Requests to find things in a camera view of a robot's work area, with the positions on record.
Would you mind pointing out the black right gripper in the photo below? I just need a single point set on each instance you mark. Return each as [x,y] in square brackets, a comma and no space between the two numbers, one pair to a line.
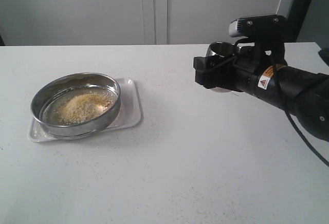
[242,71]

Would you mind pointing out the dark vertical post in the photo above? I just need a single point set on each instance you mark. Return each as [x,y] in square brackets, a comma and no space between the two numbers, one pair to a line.
[295,18]

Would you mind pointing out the white plastic tray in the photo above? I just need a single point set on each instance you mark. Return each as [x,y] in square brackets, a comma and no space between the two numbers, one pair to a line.
[130,113]

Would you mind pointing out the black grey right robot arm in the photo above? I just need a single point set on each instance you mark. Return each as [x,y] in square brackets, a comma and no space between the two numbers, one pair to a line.
[305,95]

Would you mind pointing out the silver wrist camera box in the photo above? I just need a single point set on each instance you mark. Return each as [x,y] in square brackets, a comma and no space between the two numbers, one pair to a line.
[258,26]

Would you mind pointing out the stainless steel cup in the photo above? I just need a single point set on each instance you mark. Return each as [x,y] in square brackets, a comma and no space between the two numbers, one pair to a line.
[223,49]

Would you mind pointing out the round stainless steel sieve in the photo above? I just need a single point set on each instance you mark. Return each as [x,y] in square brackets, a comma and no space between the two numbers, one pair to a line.
[45,100]

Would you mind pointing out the white cabinet doors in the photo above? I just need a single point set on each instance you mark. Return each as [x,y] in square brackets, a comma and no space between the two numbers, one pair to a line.
[126,22]

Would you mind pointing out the yellow millet grains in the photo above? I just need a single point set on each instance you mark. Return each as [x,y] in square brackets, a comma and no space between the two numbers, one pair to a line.
[80,108]

